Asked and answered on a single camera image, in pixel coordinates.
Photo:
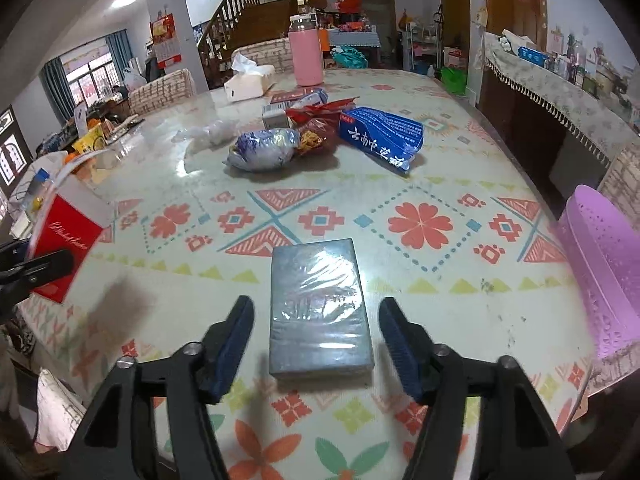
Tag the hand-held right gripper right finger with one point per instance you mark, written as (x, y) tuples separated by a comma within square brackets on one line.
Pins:
[(400, 350)]

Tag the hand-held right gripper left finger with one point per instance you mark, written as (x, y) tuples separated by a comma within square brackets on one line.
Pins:
[(234, 347)]

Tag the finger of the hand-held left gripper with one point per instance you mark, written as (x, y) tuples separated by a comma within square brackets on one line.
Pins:
[(47, 265), (12, 248)]

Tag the red cardboard box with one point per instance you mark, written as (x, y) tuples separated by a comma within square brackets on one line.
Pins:
[(67, 240)]

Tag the grey plastic-wrapped box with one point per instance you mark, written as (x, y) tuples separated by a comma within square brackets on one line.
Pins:
[(317, 305)]

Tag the purple round plate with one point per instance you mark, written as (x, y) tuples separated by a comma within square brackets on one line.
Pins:
[(605, 270)]

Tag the white plastic jug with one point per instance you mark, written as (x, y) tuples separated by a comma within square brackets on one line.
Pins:
[(42, 175)]

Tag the yellow snack bag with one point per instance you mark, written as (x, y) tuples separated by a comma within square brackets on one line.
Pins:
[(90, 141)]

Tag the blue window curtain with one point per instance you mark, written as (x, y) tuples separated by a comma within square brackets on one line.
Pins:
[(56, 87), (120, 50)]

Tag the blue and white plastic bag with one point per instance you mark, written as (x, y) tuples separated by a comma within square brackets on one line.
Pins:
[(262, 149)]

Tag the clear crumpled plastic bag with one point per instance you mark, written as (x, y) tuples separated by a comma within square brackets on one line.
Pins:
[(207, 135)]

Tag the white plastic shopping bag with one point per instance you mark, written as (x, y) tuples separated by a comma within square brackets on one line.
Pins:
[(134, 76)]

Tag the blue printed medicine bag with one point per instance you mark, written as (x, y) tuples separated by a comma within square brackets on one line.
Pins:
[(385, 132)]

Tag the dark red snack bag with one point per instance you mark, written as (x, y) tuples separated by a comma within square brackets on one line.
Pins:
[(317, 135)]

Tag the small white box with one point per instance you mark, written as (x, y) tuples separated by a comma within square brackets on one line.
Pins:
[(274, 117)]

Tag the red crumpled wrapper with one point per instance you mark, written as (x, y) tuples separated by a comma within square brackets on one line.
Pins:
[(320, 110)]

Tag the dark red flat box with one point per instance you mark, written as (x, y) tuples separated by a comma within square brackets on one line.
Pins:
[(285, 97)]

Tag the blue and white packet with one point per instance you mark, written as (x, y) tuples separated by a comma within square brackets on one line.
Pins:
[(311, 97)]

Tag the white tissue pack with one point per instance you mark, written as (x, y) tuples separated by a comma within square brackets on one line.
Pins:
[(247, 82)]

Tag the green plastic basket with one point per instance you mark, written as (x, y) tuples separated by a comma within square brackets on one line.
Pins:
[(454, 80)]

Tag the wicker chair back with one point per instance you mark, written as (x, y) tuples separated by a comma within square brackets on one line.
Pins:
[(262, 55)]

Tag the teal plastic item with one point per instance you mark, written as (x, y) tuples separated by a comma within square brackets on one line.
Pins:
[(350, 56)]

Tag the sideboard with lace cloth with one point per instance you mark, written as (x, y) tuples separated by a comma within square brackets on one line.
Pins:
[(540, 85)]

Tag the pink bottle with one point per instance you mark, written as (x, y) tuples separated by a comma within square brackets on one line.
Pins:
[(306, 55)]

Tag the white storage shelf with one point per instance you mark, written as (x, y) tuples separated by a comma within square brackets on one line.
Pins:
[(420, 47)]

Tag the table with checkered cloth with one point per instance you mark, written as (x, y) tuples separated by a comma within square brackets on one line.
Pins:
[(354, 39)]

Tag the wooden staircase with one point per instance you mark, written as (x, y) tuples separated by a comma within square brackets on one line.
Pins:
[(240, 10)]

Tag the blue tissue box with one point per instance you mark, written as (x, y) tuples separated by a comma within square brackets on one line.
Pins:
[(532, 56)]

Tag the white crumpled cloth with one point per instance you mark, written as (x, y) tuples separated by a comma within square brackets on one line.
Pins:
[(515, 40)]

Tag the row of jars and bottles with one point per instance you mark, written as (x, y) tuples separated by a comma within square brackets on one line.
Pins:
[(590, 67)]

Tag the wooden door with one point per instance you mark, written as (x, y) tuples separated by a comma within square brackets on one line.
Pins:
[(500, 10)]

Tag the red wall calendar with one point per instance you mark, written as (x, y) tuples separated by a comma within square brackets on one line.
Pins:
[(165, 40)]

